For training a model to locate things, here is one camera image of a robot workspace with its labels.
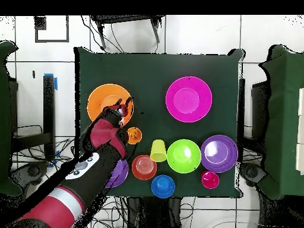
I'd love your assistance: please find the large orange bowl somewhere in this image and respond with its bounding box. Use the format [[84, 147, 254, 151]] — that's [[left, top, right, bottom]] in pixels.
[[86, 83, 134, 126]]

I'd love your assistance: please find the orange cup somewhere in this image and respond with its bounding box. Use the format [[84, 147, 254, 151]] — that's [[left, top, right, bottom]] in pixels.
[[126, 126, 143, 145]]

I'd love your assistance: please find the dark green table cloth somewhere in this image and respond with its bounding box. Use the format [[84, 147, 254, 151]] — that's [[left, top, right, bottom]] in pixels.
[[72, 47, 244, 198]]

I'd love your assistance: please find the yellow cup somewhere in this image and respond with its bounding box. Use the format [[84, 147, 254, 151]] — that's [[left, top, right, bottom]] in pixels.
[[150, 139, 167, 163]]

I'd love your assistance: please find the pink bowl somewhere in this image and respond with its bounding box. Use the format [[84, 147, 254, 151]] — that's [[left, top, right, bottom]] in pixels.
[[165, 76, 213, 124]]

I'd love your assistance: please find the red-orange bowl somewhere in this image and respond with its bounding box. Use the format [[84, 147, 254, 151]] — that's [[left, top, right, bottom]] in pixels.
[[131, 154, 158, 181]]

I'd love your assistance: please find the purple bowl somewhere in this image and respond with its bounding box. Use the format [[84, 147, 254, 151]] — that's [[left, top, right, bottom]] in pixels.
[[200, 134, 239, 173], [104, 158, 129, 189]]

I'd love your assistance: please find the green bowl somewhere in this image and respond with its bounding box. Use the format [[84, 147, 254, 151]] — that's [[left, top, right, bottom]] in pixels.
[[166, 139, 202, 174]]

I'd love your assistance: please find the black metal stand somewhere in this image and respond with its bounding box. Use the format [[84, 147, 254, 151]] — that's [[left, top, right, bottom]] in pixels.
[[90, 15, 166, 50]]

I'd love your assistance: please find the blue bowl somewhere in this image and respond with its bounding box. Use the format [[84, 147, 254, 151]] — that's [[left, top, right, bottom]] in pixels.
[[151, 175, 176, 199]]

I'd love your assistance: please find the red cup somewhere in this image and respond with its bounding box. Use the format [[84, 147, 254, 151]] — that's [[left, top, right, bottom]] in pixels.
[[201, 170, 220, 190]]

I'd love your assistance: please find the green cloth covered table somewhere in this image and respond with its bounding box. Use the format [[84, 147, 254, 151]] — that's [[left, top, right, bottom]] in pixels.
[[0, 41, 21, 197], [259, 44, 304, 200]]

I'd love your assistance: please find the black metal table frame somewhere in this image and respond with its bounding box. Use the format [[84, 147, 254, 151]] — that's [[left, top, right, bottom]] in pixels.
[[10, 73, 58, 162]]

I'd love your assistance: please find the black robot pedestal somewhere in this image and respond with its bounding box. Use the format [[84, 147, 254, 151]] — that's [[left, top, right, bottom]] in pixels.
[[126, 197, 182, 228]]

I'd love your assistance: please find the black square floor frame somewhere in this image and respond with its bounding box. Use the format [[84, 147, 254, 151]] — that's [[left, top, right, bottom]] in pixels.
[[34, 15, 70, 43]]

